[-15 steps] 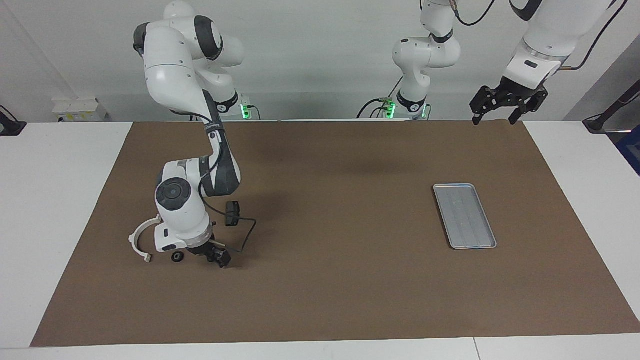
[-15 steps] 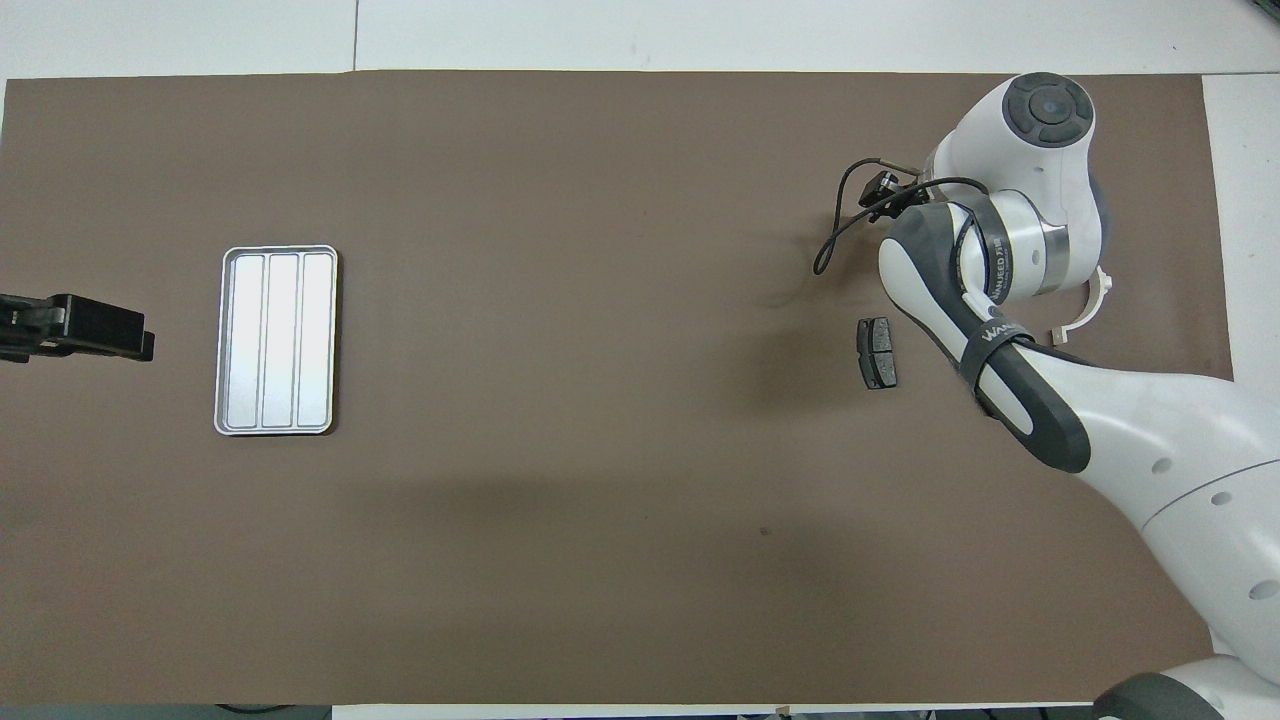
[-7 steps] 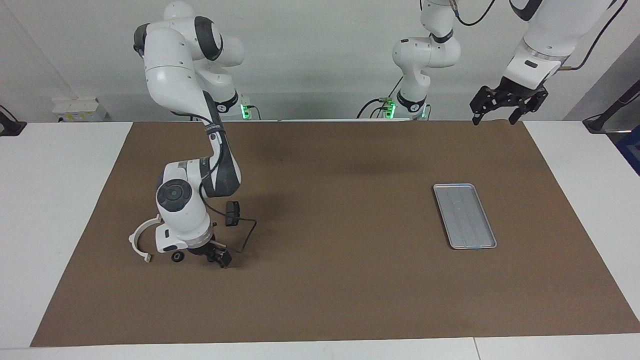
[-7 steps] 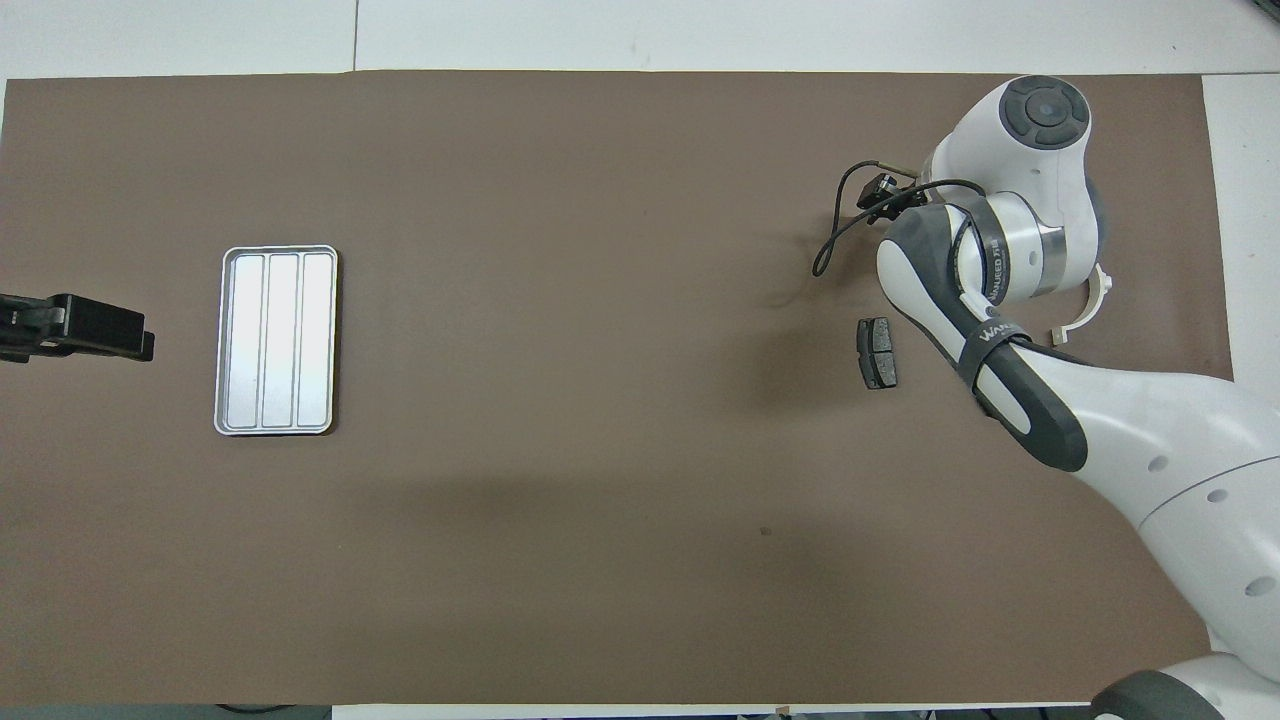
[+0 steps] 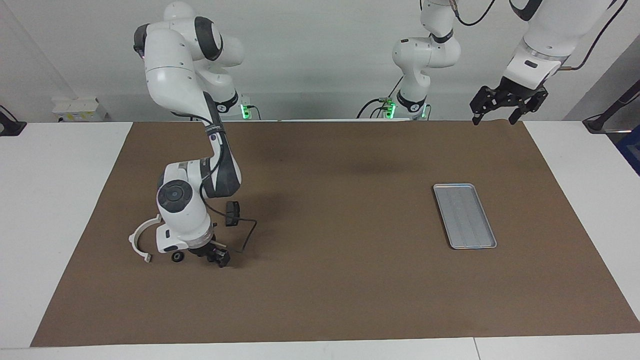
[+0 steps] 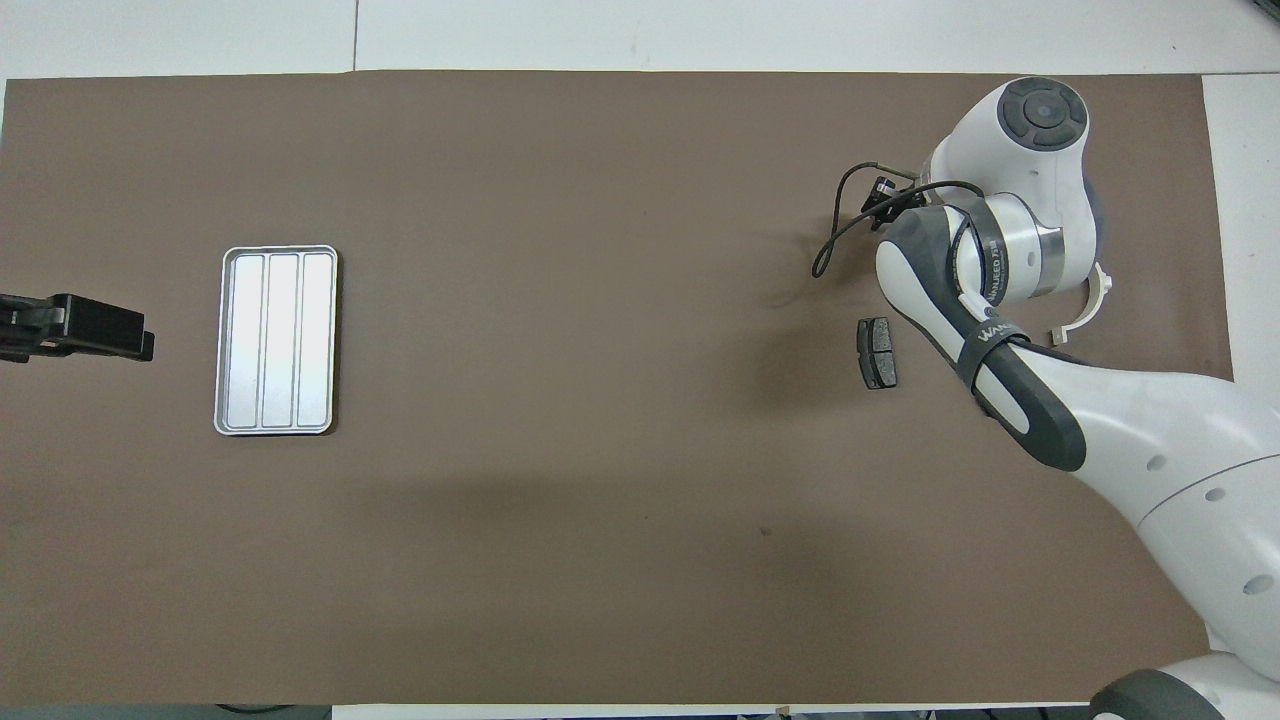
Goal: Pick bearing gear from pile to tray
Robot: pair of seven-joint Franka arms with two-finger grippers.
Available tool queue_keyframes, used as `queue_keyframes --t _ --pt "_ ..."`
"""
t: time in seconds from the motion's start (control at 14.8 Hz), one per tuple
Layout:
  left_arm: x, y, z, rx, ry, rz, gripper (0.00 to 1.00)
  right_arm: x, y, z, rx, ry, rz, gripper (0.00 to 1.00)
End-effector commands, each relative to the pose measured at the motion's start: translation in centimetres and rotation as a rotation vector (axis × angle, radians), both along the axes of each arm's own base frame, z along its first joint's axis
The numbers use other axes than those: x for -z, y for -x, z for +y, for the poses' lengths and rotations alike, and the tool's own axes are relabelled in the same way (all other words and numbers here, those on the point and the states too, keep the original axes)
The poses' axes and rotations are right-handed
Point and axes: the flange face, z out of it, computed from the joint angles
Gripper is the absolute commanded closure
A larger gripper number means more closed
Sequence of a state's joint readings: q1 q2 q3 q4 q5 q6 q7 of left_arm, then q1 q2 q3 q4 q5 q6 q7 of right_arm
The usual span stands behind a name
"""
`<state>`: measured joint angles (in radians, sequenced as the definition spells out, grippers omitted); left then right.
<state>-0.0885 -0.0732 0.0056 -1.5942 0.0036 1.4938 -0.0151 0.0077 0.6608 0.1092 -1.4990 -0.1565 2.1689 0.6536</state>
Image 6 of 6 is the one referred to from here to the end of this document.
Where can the white curved plastic bracket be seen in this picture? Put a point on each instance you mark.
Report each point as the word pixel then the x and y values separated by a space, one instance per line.
pixel 1104 295

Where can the brown table mat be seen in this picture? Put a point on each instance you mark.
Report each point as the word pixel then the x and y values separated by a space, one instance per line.
pixel 500 500

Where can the short dark brake pad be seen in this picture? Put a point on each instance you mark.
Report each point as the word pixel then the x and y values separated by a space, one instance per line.
pixel 878 350

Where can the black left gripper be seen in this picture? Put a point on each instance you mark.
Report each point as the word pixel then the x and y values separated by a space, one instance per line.
pixel 25 325

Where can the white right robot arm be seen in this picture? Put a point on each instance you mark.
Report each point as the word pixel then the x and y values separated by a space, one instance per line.
pixel 1150 420

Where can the silver metal tray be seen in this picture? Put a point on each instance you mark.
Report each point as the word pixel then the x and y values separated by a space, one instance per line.
pixel 280 340

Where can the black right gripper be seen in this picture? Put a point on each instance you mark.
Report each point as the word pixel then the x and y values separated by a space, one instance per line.
pixel 898 192

